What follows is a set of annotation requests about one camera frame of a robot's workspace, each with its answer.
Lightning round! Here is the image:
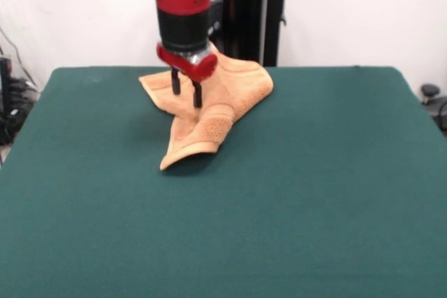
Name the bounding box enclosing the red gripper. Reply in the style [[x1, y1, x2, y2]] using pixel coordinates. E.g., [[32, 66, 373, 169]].
[[155, 43, 219, 109]]

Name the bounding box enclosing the tan terry towel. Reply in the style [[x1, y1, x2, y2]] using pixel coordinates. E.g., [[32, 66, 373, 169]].
[[138, 42, 274, 172]]

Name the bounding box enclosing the black power strip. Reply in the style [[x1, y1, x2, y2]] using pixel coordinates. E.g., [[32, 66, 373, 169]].
[[8, 78, 39, 128]]

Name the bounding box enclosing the black chair caster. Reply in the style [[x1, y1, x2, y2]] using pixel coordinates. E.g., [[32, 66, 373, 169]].
[[420, 84, 441, 105]]

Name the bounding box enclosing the black chair base leg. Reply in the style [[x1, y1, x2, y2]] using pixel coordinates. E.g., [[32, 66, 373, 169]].
[[428, 97, 447, 135]]

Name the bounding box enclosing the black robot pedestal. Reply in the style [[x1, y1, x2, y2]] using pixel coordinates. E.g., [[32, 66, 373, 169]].
[[209, 0, 303, 68]]

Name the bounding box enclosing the grey cable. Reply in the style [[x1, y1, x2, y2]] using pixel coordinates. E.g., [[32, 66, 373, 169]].
[[0, 27, 38, 89]]

